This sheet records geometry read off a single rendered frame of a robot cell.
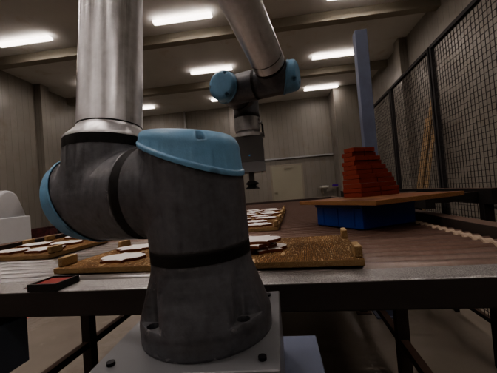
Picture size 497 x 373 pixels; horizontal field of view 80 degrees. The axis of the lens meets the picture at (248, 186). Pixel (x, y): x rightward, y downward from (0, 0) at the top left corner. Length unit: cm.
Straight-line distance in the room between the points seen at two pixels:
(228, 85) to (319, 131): 1179
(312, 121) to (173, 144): 1228
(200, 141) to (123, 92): 17
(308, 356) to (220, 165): 30
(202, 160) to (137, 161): 8
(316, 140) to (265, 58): 1178
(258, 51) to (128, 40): 29
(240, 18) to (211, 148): 36
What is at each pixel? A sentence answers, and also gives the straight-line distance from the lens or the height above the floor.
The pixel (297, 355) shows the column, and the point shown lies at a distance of 48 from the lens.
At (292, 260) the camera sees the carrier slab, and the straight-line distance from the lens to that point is 72.
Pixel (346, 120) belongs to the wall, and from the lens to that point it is 1165.
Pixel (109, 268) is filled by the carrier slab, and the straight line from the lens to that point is 90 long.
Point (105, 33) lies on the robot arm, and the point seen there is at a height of 132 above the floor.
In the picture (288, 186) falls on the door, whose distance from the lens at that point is 1211.
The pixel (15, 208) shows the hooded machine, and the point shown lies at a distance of 690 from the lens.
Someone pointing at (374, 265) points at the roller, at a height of 92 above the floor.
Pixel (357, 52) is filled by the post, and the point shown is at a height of 221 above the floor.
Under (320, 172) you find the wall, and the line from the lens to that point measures 1229.
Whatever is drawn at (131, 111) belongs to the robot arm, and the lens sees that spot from 43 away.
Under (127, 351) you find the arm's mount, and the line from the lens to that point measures 37.
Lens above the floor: 110
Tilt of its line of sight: 1 degrees up
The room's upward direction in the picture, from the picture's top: 5 degrees counter-clockwise
